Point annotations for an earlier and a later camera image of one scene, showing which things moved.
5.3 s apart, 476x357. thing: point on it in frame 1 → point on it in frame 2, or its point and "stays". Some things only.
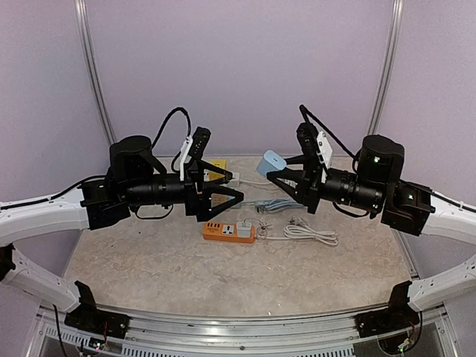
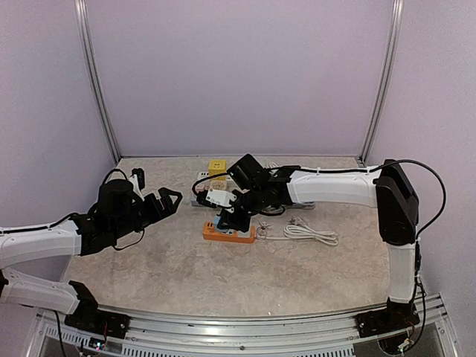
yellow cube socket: x=212 y=175 stays
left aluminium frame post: x=81 y=12 stays
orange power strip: x=225 y=232 stays
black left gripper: x=194 y=171 → x=158 y=213
